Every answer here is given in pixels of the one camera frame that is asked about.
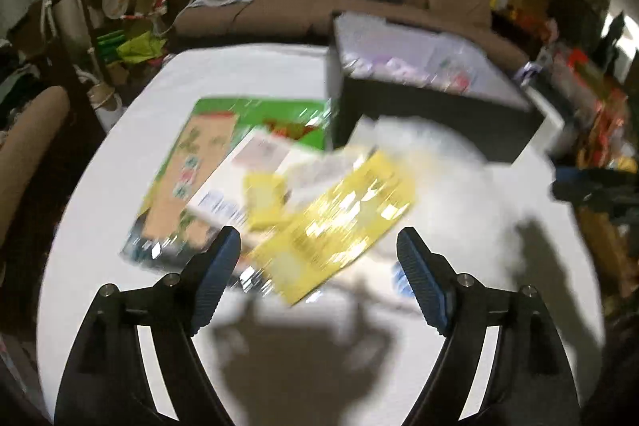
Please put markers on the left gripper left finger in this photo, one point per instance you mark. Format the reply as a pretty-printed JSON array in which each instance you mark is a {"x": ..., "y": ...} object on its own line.
[{"x": 104, "y": 381}]

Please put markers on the white glove box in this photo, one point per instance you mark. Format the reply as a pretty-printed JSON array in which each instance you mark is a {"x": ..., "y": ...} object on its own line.
[{"x": 220, "y": 201}]

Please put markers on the green sushi kit package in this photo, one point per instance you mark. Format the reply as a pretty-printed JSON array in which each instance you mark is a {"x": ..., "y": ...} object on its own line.
[{"x": 165, "y": 234}]

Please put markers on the black storage box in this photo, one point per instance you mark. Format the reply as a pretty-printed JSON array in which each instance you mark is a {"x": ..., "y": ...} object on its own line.
[{"x": 378, "y": 68}]

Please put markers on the yellow snack packet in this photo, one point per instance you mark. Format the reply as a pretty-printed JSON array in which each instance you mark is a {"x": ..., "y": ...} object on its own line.
[{"x": 336, "y": 228}]

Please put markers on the white appliance with remote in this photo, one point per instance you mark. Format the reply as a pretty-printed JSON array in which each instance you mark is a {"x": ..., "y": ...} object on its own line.
[{"x": 559, "y": 129}]

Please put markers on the white plastic bag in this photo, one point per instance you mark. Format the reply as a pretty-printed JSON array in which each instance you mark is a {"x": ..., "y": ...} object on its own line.
[{"x": 459, "y": 211}]

